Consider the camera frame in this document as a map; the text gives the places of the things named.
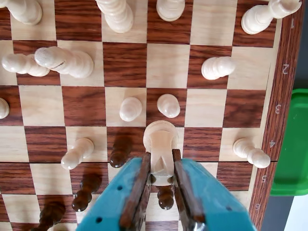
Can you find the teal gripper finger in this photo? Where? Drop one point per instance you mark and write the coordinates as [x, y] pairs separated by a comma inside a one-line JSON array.
[[216, 204], [108, 197]]

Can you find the white chess knight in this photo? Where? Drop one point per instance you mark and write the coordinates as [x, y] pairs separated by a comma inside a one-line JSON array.
[[158, 144]]

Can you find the dark brown chess piece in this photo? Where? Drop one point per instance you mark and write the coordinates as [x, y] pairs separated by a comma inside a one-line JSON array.
[[51, 211], [81, 202]]

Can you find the dark brown chess pawn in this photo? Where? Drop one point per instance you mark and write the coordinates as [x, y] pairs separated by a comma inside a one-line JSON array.
[[118, 158], [165, 201]]

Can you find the white chess bishop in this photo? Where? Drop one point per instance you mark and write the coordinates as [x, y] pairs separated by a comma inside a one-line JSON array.
[[72, 62], [169, 10]]

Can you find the white chess queen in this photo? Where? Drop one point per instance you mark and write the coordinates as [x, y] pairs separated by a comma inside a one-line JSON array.
[[118, 16]]

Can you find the white chess rook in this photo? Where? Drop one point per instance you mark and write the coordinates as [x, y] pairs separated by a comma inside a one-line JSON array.
[[26, 12], [257, 19]]

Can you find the dark grey table mat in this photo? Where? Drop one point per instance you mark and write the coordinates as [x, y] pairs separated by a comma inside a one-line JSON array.
[[276, 214]]

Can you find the green plastic container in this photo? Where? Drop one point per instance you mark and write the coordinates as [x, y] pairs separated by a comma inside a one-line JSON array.
[[291, 144]]

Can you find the wooden chessboard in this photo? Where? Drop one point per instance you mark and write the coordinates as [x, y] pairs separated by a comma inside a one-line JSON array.
[[125, 65]]

